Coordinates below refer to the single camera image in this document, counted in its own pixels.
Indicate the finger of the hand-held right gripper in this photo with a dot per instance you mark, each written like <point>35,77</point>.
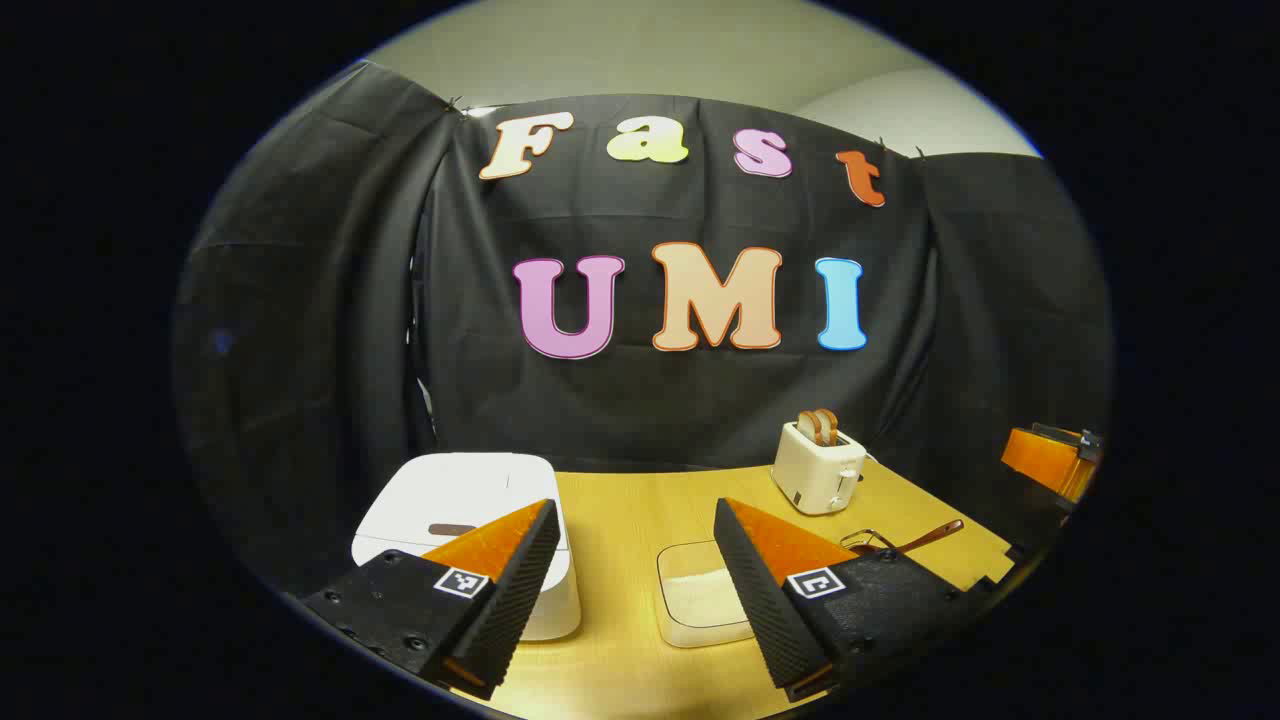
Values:
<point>1040,460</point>

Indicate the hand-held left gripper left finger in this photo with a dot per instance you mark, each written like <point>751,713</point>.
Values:
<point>520,590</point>

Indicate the brown wooden spoon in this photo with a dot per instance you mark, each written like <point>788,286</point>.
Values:
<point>930,533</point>

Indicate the toasted bread slice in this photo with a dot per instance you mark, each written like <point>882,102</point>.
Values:
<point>828,425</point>
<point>808,428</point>

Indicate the white toaster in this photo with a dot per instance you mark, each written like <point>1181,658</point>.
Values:
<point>815,475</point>

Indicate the white rice cooker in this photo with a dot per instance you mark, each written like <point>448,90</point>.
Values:
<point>440,500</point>

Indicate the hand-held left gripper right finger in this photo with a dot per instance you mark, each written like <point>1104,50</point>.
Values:
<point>760,600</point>

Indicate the black backdrop cloth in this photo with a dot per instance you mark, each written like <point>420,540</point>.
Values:
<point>700,400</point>

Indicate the clear square rice container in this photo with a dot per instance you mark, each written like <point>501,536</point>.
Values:
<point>690,565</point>

